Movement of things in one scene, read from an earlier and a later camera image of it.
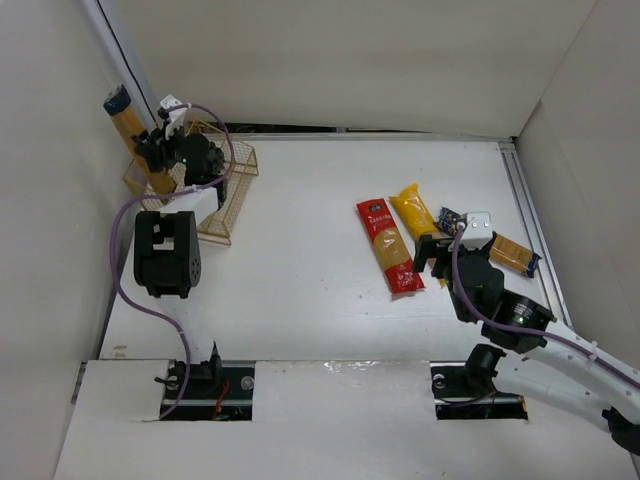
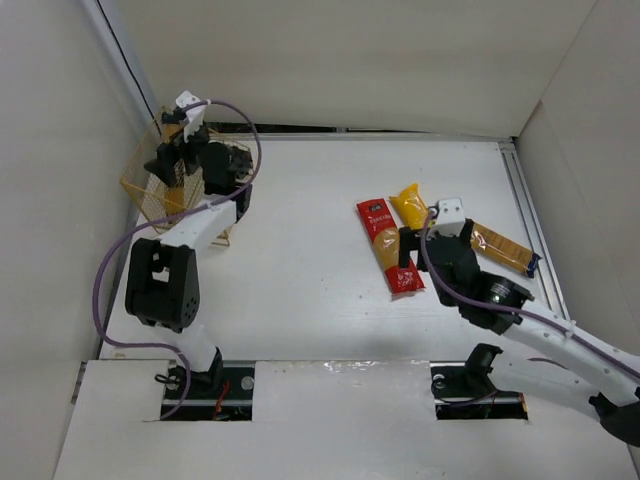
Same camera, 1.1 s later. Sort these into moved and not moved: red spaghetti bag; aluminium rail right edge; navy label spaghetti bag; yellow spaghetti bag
Moved: navy label spaghetti bag
Not moved: red spaghetti bag; aluminium rail right edge; yellow spaghetti bag
